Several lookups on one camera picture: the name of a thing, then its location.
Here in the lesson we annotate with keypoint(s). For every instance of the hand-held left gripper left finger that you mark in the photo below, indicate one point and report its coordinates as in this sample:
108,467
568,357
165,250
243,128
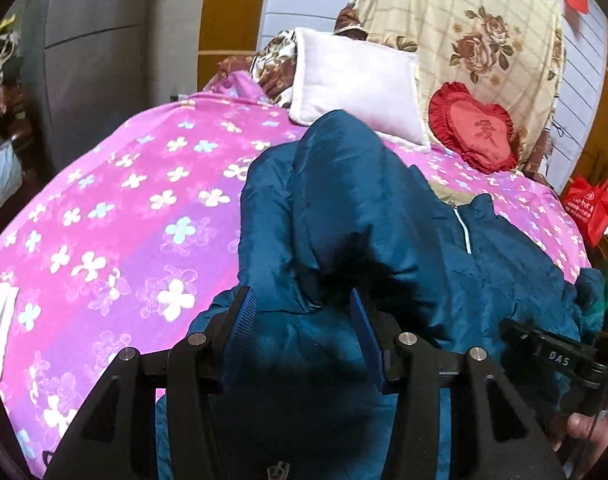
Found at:
243,321

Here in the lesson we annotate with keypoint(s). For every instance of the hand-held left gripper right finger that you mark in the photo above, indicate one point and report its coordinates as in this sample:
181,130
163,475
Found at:
364,327

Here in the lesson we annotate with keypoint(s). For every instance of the teal padded jacket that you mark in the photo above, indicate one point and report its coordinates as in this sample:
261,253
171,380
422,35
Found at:
334,200

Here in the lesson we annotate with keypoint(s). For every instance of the person's right hand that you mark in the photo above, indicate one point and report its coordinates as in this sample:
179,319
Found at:
581,429

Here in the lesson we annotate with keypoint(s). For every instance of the red shopping bag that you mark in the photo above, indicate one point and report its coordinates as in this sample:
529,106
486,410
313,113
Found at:
588,207

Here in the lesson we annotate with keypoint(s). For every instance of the pink floral bed sheet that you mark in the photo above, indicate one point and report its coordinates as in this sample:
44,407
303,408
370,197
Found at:
134,210

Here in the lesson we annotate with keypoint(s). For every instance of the red heart-shaped pillow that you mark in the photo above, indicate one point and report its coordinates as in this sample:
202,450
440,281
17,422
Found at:
476,130

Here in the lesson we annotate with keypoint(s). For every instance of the white square pillow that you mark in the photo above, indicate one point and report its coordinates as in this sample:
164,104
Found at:
354,80

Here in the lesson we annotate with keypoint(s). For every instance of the brown floral quilt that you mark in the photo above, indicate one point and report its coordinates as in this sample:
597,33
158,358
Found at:
276,65

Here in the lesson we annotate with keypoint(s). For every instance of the white plastic bag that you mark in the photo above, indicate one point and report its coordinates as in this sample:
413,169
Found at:
1,175

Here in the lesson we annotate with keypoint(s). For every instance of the grey refrigerator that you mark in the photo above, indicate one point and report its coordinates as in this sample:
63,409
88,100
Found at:
94,60

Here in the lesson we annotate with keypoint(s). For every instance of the orange wooden door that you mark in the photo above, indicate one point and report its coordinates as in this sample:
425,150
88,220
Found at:
231,15

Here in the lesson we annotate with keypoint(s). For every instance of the cream floral blanket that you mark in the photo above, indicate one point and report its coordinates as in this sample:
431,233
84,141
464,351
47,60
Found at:
458,20

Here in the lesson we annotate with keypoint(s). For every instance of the dark clutter pile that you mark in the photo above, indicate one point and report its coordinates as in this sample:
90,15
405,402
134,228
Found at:
1,75

